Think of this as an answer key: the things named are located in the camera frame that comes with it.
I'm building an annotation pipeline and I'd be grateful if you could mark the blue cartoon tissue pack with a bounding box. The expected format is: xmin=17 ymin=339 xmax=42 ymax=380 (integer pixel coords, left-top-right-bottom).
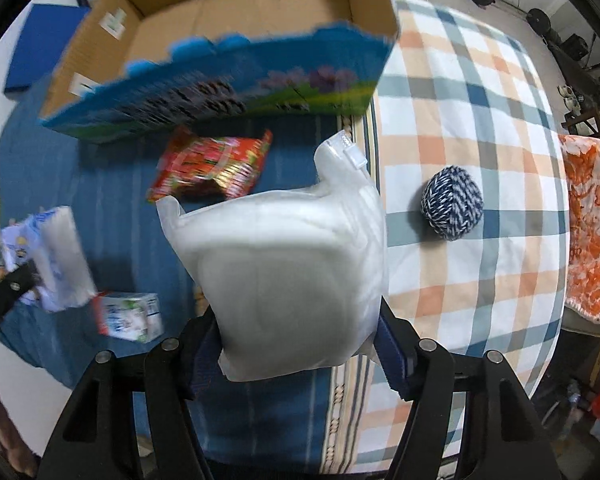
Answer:
xmin=0 ymin=206 xmax=97 ymax=313

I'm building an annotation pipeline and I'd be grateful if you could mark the red white tissue pack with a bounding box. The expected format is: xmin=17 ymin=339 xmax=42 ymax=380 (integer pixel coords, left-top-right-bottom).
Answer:
xmin=92 ymin=292 xmax=163 ymax=344

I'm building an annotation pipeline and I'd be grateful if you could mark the blue white yarn ball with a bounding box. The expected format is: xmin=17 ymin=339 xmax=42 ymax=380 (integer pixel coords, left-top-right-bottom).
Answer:
xmin=420 ymin=166 xmax=483 ymax=242

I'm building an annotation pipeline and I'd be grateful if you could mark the white soft pillow pack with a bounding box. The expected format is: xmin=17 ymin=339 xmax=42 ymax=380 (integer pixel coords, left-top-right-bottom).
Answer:
xmin=157 ymin=131 xmax=388 ymax=382

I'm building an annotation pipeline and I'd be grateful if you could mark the red floral snack bag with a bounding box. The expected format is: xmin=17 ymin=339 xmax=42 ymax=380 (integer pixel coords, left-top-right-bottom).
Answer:
xmin=147 ymin=126 xmax=273 ymax=203

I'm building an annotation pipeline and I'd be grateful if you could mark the orange white floral cloth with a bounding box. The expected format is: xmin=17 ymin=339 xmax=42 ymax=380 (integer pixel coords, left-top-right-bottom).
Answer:
xmin=559 ymin=134 xmax=600 ymax=328

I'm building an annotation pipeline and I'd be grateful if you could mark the blue striped bed cover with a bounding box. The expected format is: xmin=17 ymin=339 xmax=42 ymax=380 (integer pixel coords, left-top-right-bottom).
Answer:
xmin=0 ymin=79 xmax=374 ymax=474

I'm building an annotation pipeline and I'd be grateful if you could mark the plaid checkered blanket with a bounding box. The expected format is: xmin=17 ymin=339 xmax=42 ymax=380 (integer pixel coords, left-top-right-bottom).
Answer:
xmin=320 ymin=0 xmax=571 ymax=476

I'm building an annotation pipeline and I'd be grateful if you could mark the blue foam mat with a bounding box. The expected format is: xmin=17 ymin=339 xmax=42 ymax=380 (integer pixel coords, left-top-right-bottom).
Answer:
xmin=3 ymin=3 xmax=91 ymax=96

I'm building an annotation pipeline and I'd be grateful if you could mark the large open cardboard box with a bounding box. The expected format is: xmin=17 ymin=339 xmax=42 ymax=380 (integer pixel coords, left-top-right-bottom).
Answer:
xmin=40 ymin=0 xmax=400 ymax=143

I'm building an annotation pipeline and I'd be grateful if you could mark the floor barbell with plates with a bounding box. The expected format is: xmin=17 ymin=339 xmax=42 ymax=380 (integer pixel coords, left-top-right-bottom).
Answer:
xmin=471 ymin=0 xmax=562 ymax=46

